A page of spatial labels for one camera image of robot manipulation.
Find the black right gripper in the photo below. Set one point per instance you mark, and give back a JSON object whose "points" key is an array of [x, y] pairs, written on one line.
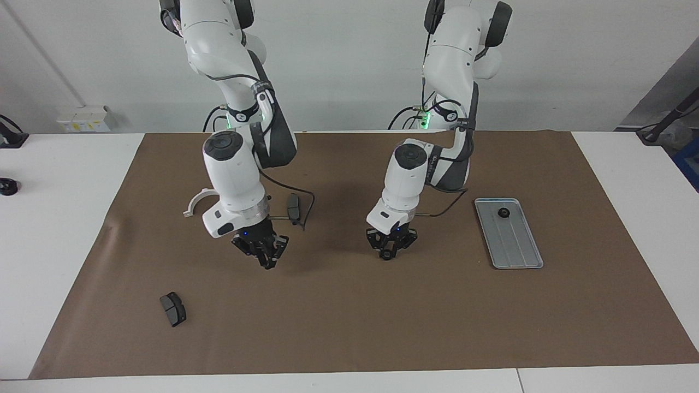
{"points": [[255, 236]]}

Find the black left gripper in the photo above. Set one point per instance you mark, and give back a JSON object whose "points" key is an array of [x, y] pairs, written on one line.
{"points": [[393, 234]]}

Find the black bearing gear white core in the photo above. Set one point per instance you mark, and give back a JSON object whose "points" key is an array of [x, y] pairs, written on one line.
{"points": [[503, 212], [386, 255]]}

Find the small black bearing gear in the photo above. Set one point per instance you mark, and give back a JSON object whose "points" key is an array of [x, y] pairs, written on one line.
{"points": [[268, 263]]}

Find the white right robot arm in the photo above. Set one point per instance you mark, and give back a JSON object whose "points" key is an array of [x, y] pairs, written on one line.
{"points": [[235, 174]]}

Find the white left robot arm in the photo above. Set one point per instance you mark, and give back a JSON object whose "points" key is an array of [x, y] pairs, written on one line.
{"points": [[404, 180]]}

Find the silver ribbed metal tray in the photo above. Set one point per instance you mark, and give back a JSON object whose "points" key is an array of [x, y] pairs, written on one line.
{"points": [[516, 245]]}

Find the dark grey brake pad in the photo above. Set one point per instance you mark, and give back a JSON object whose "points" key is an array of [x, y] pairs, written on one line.
{"points": [[294, 207], [173, 309]]}

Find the brown paper table mat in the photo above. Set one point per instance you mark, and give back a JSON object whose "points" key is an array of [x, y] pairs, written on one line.
{"points": [[349, 327]]}

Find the small black round object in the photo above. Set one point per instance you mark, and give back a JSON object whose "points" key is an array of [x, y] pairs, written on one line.
{"points": [[8, 187]]}

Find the black clamp stand base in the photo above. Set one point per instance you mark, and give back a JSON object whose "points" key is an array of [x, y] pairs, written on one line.
{"points": [[11, 139]]}

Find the black tripod pole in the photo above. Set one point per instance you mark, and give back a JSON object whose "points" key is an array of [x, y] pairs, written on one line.
{"points": [[669, 117]]}

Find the blue crate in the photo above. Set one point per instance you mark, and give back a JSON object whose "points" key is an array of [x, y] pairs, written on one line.
{"points": [[689, 164]]}

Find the grey partition panel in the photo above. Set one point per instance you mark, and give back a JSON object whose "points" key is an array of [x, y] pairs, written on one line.
{"points": [[671, 82]]}

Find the white curved plastic bracket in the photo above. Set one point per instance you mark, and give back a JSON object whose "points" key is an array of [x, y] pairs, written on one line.
{"points": [[191, 201]]}

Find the white wall socket box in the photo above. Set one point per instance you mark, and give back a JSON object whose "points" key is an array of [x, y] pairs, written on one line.
{"points": [[82, 121]]}

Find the white wall conduit pipe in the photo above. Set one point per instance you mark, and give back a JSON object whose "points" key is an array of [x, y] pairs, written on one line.
{"points": [[45, 54]]}

